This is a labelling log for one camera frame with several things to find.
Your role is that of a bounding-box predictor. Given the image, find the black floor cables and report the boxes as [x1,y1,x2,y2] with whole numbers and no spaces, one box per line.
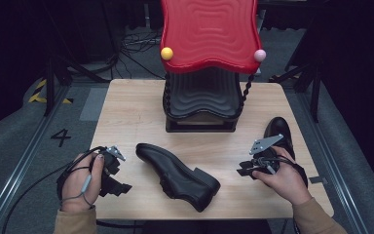
[110,29,168,81]

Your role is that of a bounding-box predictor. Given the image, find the red and black shoe rack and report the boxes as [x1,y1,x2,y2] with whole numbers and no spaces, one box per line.
[160,0,267,134]

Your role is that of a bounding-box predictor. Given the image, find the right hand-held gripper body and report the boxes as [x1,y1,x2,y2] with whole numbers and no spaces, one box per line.
[248,134,285,176]

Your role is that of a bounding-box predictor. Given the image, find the black metal stand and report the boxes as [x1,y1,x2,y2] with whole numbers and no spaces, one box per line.
[43,53,112,117]
[268,57,323,124]

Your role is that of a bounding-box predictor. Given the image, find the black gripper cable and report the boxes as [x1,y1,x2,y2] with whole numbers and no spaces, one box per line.
[260,154,307,172]
[1,146,107,234]

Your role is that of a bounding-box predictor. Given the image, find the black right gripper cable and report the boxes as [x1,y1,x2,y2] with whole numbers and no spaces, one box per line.
[260,154,307,172]

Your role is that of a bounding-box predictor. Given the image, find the person's right hand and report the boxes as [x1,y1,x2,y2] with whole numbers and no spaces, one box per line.
[251,145,313,207]

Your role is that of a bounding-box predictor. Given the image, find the person's left hand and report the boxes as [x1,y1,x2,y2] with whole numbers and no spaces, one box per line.
[59,152,105,214]

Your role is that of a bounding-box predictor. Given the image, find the metal floor rail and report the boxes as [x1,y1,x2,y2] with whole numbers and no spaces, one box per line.
[0,83,73,234]
[295,91,369,234]

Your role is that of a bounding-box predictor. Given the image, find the yellow and black floor tape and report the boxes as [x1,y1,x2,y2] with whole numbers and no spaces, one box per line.
[27,78,74,105]

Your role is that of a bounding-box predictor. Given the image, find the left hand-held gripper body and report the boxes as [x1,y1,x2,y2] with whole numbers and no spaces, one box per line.
[89,145,127,196]

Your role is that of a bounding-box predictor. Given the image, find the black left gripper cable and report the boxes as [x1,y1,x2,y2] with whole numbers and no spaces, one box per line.
[1,146,107,234]

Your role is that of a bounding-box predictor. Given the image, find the black leather shoe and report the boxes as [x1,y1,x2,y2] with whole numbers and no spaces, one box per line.
[263,116,309,189]
[134,142,222,214]

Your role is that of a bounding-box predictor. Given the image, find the grey tape piece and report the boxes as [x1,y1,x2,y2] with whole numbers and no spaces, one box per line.
[309,175,328,185]

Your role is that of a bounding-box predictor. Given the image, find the grey left gripper cable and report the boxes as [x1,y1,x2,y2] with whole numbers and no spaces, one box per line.
[60,174,95,210]

